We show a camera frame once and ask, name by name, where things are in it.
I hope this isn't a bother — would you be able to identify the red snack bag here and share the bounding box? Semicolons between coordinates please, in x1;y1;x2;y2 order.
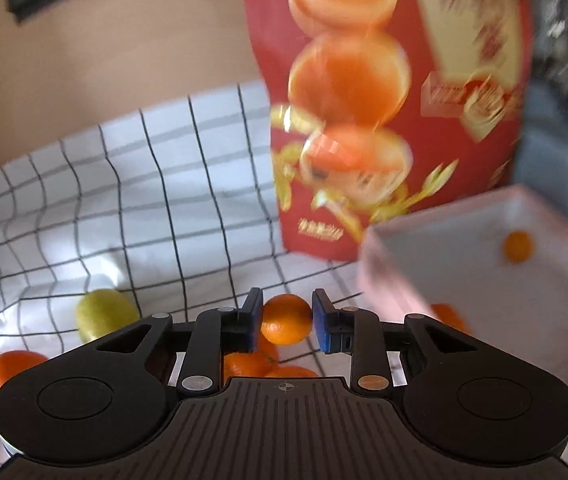
238;0;535;264

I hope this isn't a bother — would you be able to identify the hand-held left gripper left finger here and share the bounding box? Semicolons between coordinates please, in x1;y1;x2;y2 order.
95;287;265;395

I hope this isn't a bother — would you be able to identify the green lemon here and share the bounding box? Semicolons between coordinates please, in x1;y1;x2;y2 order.
74;288;141;345

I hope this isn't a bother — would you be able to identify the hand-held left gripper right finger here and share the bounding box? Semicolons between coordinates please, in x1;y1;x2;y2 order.
311;288;480;394

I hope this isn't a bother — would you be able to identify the small tangerine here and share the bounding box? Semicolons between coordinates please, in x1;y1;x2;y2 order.
222;344;279;379
261;294;313;346
264;365;319;380
428;303;472;337

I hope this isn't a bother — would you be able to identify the grey computer case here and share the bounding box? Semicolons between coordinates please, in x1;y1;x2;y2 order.
511;0;568;243

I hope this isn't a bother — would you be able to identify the orange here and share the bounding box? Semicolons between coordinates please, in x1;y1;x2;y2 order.
0;351;50;404

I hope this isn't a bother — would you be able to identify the tiny round kumquat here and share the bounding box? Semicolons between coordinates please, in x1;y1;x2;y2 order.
502;230;535;264

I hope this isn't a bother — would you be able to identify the white black checked cloth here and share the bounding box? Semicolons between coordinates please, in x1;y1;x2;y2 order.
0;80;568;480

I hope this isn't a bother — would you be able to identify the white cardboard box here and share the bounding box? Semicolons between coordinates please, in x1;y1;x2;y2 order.
358;183;568;471

